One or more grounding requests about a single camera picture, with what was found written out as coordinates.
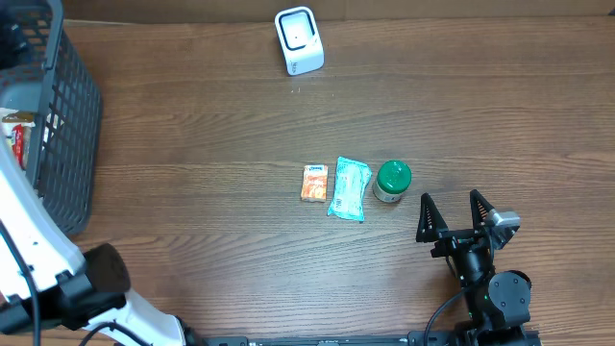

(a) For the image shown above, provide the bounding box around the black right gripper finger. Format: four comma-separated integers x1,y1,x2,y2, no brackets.
416,193,448,243
470,189,494,230

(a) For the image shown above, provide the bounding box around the green lid jar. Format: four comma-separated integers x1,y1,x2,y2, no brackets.
373,161,412,203

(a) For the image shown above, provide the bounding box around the beige snack pouch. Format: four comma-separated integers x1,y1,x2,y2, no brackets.
1,108,35,127

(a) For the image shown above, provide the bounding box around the red snack stick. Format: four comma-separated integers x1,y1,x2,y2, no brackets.
12,125,25,169

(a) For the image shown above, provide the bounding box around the teal wet wipes pack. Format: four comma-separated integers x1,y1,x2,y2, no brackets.
328,157,372,223

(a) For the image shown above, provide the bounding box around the orange tissue pack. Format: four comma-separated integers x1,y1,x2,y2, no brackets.
301,164,329,202

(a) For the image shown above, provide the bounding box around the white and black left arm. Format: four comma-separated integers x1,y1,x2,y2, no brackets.
1,1,202,345

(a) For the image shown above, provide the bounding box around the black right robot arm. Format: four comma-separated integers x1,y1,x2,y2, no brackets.
416,189,540,345

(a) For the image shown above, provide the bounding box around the white barcode scanner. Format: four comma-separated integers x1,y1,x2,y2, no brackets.
274,6,325,76

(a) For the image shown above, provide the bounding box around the grey plastic mesh basket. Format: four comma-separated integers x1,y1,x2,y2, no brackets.
1,0,103,235

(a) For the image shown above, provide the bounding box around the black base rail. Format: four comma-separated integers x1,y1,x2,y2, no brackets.
203,331,543,346

